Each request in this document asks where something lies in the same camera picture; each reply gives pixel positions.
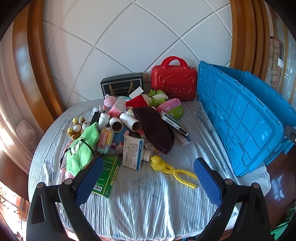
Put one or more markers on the white cardboard tube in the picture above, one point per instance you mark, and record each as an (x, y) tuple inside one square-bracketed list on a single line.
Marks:
[(130, 121), (115, 124)]

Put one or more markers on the yellow duck snowball clamp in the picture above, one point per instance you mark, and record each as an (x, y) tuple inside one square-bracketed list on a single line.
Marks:
[(166, 169)]

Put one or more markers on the white blue medicine box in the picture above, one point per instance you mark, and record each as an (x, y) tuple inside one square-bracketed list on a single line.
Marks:
[(133, 153)]

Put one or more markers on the grey wall outlet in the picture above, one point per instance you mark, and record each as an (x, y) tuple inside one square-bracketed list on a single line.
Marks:
[(145, 77)]

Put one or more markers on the white tape roll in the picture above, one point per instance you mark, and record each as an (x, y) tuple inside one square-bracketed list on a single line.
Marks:
[(147, 155)]

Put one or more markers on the wooden door frame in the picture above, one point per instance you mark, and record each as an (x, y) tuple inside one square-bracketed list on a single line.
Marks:
[(34, 58), (247, 34)]

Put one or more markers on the red plastic carry case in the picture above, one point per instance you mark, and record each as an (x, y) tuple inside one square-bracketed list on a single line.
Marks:
[(174, 81)]

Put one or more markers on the white big-eyed plush toy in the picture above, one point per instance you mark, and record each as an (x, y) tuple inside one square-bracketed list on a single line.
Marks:
[(86, 125)]

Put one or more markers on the pink white paper box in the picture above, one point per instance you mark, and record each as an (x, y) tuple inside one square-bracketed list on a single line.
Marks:
[(115, 111)]

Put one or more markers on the yellow brown bear plush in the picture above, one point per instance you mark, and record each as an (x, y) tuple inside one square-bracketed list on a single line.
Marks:
[(74, 131)]

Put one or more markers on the pink green wipes pack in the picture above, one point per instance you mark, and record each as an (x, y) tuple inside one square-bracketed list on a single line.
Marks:
[(170, 107)]

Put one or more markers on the green frog plush toy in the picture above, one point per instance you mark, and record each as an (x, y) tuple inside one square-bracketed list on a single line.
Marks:
[(158, 95)]

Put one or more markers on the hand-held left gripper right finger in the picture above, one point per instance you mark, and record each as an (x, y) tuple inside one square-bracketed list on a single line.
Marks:
[(205, 183)]

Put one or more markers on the long green medicine box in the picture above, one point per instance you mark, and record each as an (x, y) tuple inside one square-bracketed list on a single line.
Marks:
[(174, 122)]

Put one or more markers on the green plush eye mask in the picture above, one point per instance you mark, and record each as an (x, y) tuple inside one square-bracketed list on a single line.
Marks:
[(81, 148)]

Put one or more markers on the small pink plush toy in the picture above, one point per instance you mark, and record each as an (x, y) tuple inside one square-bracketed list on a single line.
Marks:
[(66, 172)]

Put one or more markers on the rolled patterned carpet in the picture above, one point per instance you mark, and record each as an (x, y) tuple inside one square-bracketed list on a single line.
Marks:
[(276, 60)]

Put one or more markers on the white rabbit plush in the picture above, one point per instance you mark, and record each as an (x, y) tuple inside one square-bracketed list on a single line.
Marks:
[(96, 109)]

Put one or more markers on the black gift box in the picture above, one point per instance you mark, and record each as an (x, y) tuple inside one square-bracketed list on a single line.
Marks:
[(120, 84)]

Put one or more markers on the black rectangular object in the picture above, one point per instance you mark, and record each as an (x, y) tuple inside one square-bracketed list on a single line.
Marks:
[(94, 117)]

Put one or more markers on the teal plush toy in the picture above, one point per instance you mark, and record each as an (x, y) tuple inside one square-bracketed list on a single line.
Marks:
[(122, 98)]

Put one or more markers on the green plastic bag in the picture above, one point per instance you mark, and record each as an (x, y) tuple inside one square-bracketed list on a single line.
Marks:
[(282, 233)]

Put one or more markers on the pink pig plush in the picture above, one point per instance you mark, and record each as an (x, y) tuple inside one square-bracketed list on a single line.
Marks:
[(108, 101)]

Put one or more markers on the orange pink packet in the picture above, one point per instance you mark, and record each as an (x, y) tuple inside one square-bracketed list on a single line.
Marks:
[(105, 140)]

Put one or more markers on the dark maroon cloth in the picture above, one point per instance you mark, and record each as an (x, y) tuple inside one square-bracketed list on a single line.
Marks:
[(155, 129)]

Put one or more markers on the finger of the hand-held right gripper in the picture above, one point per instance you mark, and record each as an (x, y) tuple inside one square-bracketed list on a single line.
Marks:
[(291, 134)]

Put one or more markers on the small white box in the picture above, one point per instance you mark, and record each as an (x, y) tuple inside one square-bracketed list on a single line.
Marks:
[(136, 92)]

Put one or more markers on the blue plastic crate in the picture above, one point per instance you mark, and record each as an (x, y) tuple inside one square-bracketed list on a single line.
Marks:
[(242, 115)]

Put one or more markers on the red plush toy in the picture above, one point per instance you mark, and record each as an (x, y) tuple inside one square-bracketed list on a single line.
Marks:
[(138, 102)]

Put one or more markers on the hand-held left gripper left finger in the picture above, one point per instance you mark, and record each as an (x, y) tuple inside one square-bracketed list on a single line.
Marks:
[(90, 180)]

